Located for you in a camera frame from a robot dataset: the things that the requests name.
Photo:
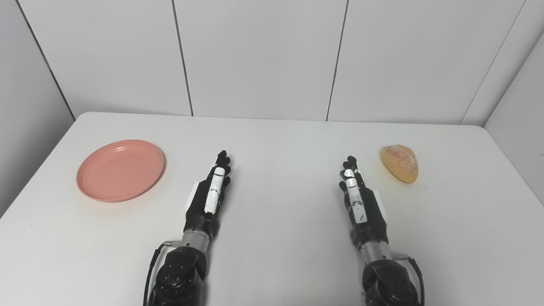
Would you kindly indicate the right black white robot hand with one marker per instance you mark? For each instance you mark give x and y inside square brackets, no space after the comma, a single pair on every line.
[362,208]

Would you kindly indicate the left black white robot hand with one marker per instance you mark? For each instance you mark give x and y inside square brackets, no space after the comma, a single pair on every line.
[207,203]

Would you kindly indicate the golden bread roll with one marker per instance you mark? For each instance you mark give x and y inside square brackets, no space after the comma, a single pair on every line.
[400,162]

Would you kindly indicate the pink round plate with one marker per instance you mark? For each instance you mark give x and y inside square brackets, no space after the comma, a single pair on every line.
[120,170]

